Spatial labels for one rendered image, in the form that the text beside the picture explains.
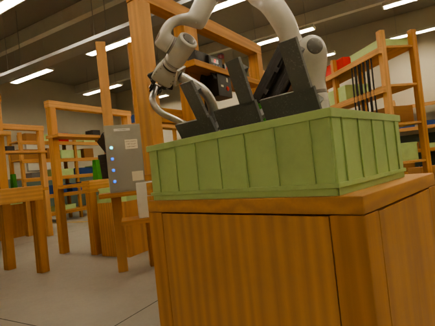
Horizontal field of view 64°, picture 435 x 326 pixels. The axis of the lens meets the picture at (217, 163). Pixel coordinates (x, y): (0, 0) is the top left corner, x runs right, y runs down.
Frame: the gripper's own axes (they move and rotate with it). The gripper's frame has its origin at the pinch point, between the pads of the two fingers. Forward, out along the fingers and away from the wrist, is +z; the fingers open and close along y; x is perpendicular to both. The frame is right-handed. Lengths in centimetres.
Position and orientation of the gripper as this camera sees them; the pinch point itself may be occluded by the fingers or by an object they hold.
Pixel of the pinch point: (155, 88)
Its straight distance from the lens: 170.2
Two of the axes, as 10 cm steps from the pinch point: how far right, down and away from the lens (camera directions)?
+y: -8.3, -4.2, -3.7
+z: -5.6, 5.2, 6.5
